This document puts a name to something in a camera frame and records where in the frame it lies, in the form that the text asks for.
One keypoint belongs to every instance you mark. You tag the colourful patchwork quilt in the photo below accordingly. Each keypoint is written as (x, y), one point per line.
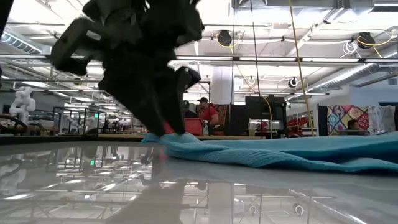
(342, 116)

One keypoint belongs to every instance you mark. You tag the person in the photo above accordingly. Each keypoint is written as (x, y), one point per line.
(353, 124)
(189, 113)
(210, 115)

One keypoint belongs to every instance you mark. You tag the blue microfibre towel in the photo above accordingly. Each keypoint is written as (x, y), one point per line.
(248, 152)

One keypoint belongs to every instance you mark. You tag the black frame rack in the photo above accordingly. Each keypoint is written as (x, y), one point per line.
(53, 121)

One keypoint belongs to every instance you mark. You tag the silver ventilation duct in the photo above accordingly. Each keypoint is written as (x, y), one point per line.
(18, 43)
(348, 76)

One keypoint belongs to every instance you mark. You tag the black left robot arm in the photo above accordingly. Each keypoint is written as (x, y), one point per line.
(4, 12)

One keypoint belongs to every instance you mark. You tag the white spray bottle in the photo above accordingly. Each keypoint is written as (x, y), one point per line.
(205, 129)

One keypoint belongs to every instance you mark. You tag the red bin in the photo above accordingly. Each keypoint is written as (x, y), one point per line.
(194, 126)

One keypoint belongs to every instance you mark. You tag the white robot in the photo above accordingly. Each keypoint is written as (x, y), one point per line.
(23, 102)

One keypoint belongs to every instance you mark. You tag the black divider panel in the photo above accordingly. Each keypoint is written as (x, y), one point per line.
(236, 119)

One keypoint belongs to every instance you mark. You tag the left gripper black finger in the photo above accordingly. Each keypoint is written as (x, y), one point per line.
(136, 93)
(174, 102)

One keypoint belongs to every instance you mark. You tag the white hanging cloth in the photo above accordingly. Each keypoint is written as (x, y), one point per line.
(381, 118)

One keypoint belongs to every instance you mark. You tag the black cabinet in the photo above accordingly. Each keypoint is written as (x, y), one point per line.
(258, 107)

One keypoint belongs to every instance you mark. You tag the black table frame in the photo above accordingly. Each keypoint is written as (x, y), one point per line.
(46, 139)

